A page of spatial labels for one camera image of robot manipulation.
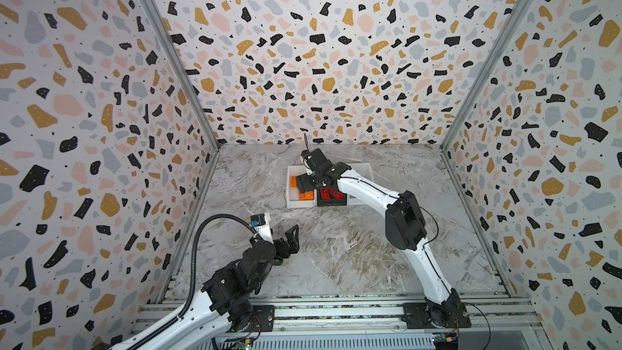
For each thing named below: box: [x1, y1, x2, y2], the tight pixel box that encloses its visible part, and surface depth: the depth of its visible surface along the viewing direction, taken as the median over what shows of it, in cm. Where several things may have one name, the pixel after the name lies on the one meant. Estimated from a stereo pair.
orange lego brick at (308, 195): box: [298, 190, 316, 201], surface depth 102 cm
